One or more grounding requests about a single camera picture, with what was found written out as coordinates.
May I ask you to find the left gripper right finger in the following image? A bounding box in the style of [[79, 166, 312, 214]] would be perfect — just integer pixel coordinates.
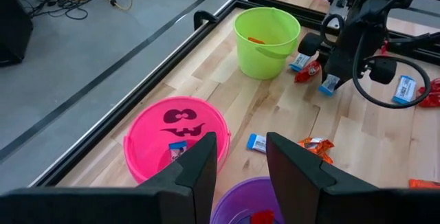
[[266, 131, 440, 224]]

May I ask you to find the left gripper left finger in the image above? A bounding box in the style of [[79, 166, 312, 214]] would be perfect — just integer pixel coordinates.
[[0, 131, 218, 224]]

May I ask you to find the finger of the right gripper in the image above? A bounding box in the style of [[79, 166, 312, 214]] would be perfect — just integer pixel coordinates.
[[335, 60, 355, 89], [320, 60, 337, 85]]

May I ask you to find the white blue Hershey's bar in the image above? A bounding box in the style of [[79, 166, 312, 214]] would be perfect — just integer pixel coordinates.
[[391, 75, 417, 106], [318, 74, 341, 98], [246, 133, 268, 155], [168, 140, 189, 163], [288, 52, 312, 73]]

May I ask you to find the red KitKat bar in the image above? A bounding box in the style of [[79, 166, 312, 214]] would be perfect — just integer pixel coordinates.
[[250, 210, 276, 224], [294, 60, 322, 84], [417, 77, 440, 96], [417, 91, 440, 109]]

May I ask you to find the purple plastic bucket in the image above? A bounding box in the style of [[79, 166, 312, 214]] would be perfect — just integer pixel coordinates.
[[209, 176, 286, 224]]

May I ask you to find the pink plastic bucket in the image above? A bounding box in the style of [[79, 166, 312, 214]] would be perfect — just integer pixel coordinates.
[[122, 96, 232, 185]]

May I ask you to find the green plastic bucket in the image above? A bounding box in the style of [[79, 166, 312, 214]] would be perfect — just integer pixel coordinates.
[[232, 6, 302, 81]]

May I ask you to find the black equipment case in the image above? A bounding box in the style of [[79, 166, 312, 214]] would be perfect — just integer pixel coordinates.
[[0, 0, 34, 67]]

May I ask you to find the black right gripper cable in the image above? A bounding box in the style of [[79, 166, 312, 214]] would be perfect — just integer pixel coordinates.
[[351, 33, 432, 110]]

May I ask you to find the black aluminium table frame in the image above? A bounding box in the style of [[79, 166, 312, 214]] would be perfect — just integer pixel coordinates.
[[29, 0, 440, 188]]

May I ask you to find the black frame clamp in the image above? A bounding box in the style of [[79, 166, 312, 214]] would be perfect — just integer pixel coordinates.
[[193, 10, 220, 32]]

